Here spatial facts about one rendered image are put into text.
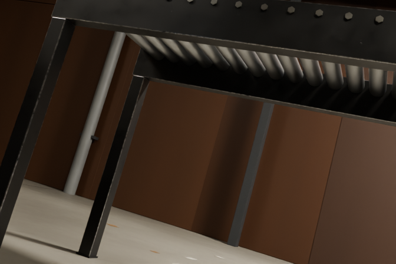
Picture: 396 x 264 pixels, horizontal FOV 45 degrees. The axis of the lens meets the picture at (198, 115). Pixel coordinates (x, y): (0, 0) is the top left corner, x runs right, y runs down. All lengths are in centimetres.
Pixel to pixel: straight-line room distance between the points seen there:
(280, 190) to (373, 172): 78
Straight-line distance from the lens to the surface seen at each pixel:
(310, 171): 424
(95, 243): 179
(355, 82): 148
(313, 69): 145
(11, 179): 136
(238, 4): 119
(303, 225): 421
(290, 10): 115
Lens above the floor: 30
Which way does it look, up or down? 9 degrees up
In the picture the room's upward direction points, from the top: 16 degrees clockwise
